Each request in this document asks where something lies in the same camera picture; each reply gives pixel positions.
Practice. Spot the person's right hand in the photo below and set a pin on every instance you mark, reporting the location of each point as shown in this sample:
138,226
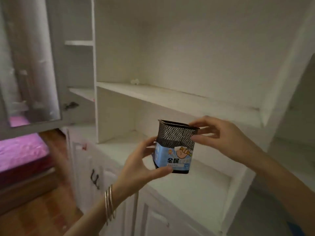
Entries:
233,142

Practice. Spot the person's left hand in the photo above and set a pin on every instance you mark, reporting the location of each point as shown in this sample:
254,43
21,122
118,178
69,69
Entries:
134,173

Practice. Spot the person's right thumb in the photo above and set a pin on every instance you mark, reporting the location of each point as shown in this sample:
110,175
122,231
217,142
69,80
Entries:
205,140

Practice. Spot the person's right middle finger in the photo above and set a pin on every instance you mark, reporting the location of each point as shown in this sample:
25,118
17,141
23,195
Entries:
209,130

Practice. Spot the person's left middle finger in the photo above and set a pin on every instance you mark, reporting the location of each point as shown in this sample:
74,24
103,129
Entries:
150,151

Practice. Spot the person's left thumb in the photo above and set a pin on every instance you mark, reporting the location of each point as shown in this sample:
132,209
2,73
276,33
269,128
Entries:
160,172

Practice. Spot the black mesh pen holder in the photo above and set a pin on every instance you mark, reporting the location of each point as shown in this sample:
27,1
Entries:
175,144

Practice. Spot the person's left forearm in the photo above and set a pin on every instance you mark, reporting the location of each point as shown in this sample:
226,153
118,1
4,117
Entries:
94,216

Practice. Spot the person's right forearm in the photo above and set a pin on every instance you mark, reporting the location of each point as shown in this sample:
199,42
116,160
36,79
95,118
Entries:
288,189

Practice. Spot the silver bangles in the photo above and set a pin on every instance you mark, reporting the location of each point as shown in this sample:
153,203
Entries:
110,203

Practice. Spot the white shelf cabinet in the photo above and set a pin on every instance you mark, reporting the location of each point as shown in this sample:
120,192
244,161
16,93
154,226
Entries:
187,71

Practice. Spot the white lower cabinet door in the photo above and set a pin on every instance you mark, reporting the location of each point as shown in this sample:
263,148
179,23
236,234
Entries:
83,174

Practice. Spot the small white object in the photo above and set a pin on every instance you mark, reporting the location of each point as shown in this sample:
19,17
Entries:
135,82

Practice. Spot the black door latch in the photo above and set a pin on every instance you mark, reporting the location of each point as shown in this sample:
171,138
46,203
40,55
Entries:
71,105

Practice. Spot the blue garment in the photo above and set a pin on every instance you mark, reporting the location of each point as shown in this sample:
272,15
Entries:
295,229

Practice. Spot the pink mattress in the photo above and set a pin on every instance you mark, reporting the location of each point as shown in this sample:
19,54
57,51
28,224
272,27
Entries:
21,152

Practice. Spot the glass cabinet door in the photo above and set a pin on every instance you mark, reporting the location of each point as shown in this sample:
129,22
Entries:
32,66

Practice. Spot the wooden bed frame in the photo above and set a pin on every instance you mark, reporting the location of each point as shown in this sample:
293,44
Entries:
27,191

